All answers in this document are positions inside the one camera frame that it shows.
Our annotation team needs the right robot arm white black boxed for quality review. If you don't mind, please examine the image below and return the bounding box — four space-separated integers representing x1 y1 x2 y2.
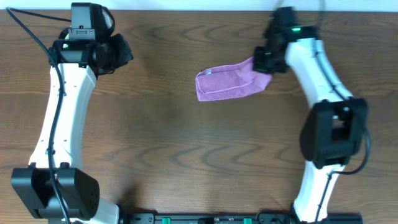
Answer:
253 22 371 223

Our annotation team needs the purple microfiber cloth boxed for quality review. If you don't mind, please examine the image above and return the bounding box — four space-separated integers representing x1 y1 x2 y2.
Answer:
195 57 272 101

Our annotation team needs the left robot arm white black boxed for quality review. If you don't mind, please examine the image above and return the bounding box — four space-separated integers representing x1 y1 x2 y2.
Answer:
11 34 133 223

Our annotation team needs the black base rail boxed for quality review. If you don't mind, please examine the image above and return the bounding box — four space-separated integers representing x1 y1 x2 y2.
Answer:
123 212 363 224

